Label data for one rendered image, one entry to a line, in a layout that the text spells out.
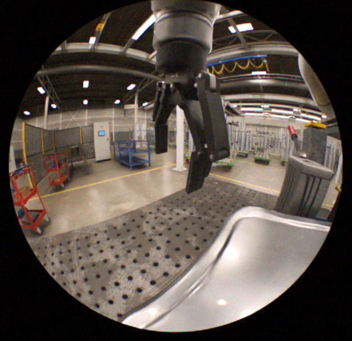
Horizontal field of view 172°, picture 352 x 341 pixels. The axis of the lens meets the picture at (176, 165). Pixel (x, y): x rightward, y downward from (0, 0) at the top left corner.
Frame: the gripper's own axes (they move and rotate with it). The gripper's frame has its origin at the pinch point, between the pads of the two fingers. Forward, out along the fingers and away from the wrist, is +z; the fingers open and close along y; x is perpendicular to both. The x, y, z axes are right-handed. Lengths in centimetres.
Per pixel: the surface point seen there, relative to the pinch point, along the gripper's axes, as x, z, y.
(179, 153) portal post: -153, 153, 239
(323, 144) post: -30.0, -13.7, -25.3
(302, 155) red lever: -16.2, -8.9, -18.5
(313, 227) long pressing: -3.7, -5.5, -24.1
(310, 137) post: -28.5, -12.9, -20.3
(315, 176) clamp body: -8.6, -8.7, -21.2
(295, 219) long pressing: -3.2, -4.8, -21.0
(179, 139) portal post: -158, 113, 253
